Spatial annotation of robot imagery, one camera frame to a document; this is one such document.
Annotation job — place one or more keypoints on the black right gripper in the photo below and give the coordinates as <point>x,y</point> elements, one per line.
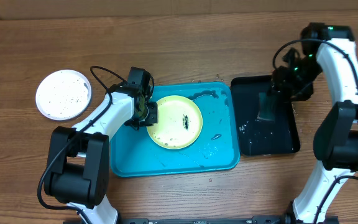
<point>279,79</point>

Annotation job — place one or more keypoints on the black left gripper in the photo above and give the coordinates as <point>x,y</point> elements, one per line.
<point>153,117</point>

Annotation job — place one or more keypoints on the yellow plate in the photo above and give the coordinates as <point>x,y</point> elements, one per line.
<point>179,125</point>

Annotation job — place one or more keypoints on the green scouring sponge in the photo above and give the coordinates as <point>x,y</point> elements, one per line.
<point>267,106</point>

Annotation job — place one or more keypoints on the pink speckled plate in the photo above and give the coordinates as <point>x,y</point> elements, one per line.
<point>63,95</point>

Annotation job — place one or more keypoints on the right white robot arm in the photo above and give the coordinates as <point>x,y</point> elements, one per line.
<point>331,51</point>

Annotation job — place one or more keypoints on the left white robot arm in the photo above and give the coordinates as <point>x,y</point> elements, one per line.
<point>77,173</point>

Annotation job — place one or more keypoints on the teal plastic tray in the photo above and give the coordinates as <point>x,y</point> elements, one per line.
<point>134,153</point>

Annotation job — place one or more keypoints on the black water tray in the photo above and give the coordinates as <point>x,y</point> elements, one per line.
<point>257,137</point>

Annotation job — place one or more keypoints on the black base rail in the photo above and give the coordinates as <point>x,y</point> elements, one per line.
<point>254,220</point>

